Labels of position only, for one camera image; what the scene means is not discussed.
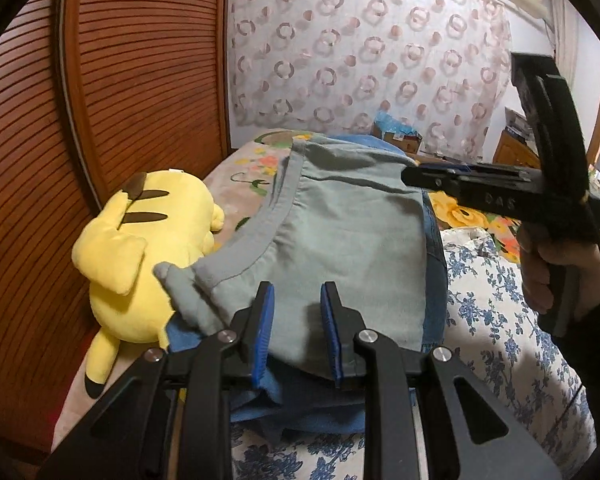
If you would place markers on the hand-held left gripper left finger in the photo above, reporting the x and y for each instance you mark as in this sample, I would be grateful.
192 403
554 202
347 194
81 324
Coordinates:
262 330

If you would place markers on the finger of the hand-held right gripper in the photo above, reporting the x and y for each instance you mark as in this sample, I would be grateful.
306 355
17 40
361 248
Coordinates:
425 178
445 164

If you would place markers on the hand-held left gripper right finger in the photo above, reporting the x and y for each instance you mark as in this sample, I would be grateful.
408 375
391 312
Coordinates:
330 335

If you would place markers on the grey-green pants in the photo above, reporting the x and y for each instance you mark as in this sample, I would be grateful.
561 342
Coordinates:
340 230

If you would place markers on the person's right forearm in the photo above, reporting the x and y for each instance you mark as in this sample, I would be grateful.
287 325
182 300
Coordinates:
597 360

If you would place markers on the person's right hand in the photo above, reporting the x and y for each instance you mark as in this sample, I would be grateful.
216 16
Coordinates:
537 275

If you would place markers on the cardboard box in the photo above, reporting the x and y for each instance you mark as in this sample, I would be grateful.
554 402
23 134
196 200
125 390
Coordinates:
405 141

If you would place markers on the wooden cabinet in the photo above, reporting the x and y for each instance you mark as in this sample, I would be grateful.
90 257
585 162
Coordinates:
517 152

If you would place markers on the blue plastic bag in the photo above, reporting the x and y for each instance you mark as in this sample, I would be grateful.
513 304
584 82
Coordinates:
390 121

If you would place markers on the folded blue jeans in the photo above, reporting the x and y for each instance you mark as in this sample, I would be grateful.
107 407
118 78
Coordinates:
280 410

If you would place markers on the cream lace curtain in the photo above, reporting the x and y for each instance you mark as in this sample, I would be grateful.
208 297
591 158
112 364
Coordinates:
567 30

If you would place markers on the circle print curtain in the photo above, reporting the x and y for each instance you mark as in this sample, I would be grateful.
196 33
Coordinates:
360 50

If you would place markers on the blue floral bed sheet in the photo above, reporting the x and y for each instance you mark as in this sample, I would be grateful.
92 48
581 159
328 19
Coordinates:
485 310

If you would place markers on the yellow plush toy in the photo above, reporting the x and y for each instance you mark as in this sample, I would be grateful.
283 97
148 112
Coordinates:
130 230

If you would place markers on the wooden louvered wardrobe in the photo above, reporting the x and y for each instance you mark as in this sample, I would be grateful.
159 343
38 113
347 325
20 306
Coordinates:
130 85

